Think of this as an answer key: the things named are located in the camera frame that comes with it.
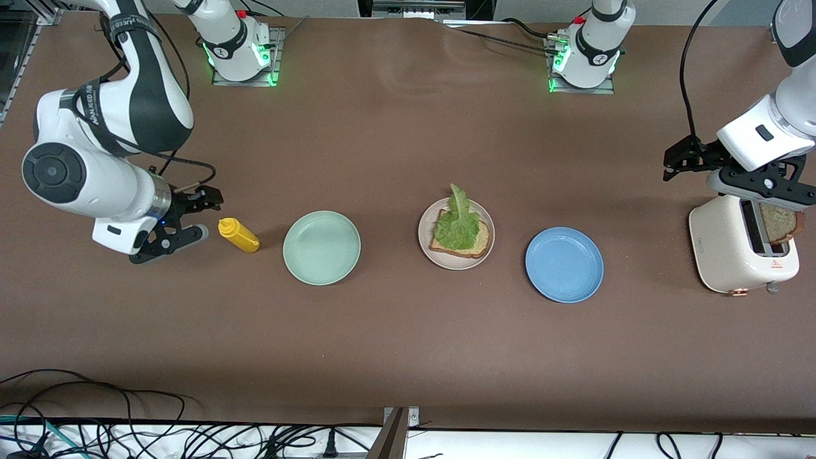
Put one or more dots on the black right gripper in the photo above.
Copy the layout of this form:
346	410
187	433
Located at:
185	205

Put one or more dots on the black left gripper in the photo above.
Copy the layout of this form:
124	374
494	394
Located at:
700	155

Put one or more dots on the yellow mustard squeeze bottle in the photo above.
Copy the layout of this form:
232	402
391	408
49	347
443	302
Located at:
242	237

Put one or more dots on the brown bread slice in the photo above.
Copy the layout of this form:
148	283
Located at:
482	243
781	224

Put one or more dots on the green lettuce leaf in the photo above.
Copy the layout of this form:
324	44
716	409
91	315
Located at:
456	233

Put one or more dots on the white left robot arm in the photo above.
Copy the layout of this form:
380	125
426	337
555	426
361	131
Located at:
758	137

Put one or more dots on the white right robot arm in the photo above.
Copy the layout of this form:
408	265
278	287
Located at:
140	95

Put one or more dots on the mint green plate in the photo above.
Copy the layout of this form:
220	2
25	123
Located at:
322	248

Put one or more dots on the blue plate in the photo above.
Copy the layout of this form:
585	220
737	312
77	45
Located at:
564	264

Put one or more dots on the beige plate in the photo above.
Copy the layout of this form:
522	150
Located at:
456	264

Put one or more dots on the cream white toaster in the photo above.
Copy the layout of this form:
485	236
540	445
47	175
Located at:
720	248

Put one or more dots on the dark side cabinet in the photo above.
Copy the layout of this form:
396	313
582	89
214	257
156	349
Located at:
9	57

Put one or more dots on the black power plug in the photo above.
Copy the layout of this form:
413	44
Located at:
329	446

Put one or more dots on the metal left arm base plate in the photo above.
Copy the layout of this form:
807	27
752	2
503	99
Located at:
605	90

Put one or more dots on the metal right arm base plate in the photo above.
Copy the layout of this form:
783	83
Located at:
277	64

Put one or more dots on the black metal equipment frame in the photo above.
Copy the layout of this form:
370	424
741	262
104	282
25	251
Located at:
366	7

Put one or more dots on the grey metal bracket post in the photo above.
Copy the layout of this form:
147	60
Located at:
392	440

